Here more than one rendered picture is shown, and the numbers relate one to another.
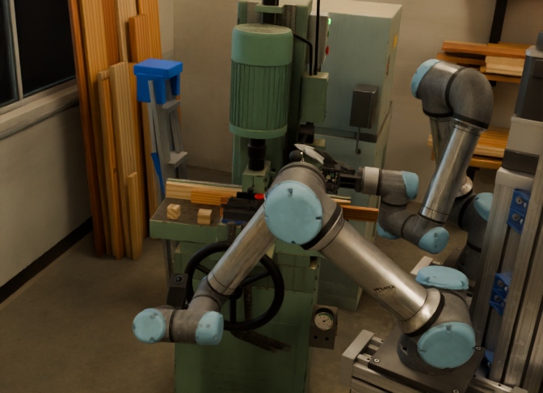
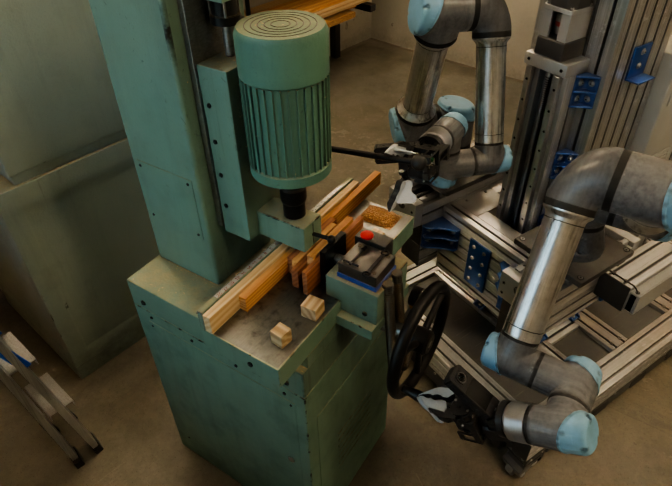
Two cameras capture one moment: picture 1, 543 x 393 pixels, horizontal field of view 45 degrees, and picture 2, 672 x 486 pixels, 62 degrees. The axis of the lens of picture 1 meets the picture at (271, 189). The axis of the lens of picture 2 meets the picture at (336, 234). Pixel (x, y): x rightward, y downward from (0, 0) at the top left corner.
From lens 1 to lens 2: 1.64 m
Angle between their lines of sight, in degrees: 55
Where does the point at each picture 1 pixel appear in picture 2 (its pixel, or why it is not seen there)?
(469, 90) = (500, 3)
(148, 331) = (594, 436)
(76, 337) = not seen: outside the picture
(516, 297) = not seen: hidden behind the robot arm
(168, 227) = (296, 356)
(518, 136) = (573, 27)
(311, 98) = not seen: hidden behind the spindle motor
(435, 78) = (457, 4)
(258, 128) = (326, 161)
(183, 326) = (591, 397)
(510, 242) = (567, 121)
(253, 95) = (320, 123)
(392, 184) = (458, 133)
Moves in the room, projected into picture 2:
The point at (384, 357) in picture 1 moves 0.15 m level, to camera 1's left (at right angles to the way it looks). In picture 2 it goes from (575, 271) to (566, 309)
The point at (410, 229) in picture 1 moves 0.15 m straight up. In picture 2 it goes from (486, 162) to (495, 110)
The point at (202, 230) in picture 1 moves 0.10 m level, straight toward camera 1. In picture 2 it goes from (324, 322) to (367, 334)
